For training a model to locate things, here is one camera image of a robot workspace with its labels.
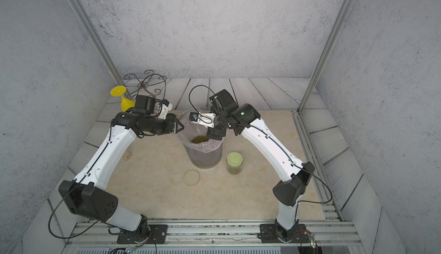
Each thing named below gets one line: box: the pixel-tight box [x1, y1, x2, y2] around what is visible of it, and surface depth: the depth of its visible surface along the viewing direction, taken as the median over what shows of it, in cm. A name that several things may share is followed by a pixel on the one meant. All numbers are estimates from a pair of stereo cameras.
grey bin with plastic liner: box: [176, 106, 224, 170], surface depth 82 cm
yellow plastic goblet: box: [110, 85, 136, 113], surface depth 88 cm
